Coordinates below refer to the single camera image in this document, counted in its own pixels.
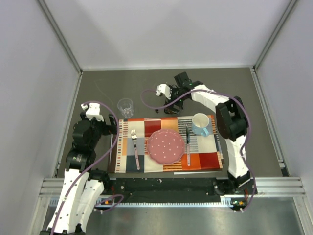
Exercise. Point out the knife with pink handle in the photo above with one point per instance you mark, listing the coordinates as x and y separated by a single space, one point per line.
188 145

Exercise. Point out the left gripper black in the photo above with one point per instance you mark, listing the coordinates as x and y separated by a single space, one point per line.
109 129

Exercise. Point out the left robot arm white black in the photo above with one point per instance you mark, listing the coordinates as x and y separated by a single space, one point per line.
82 183

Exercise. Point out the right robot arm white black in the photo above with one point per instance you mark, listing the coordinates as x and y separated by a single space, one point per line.
232 121

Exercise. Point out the clear plastic cup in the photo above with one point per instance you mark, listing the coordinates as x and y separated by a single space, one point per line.
126 107

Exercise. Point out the white blue mug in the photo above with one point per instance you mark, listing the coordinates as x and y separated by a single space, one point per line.
200 123

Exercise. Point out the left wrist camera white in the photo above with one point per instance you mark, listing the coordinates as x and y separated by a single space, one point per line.
92 111

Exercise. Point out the black earbud charging case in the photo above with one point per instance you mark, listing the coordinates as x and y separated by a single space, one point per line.
170 112

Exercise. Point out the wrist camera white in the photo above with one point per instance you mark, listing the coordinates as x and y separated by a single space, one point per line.
92 111
164 89

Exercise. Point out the pink dotted plate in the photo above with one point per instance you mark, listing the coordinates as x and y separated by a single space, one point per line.
165 146

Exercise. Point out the colourful patchwork placemat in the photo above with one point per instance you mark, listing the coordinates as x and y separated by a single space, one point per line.
205 152

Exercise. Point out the fork with pink handle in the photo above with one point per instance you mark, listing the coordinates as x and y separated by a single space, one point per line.
134 139

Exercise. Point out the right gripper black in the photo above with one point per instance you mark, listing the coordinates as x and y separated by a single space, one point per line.
173 90

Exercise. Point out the aluminium frame profile front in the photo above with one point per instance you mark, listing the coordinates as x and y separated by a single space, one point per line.
263 187

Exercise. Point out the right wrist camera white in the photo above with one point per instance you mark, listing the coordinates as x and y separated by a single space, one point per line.
164 89

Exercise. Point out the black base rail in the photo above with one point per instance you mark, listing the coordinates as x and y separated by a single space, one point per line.
175 190

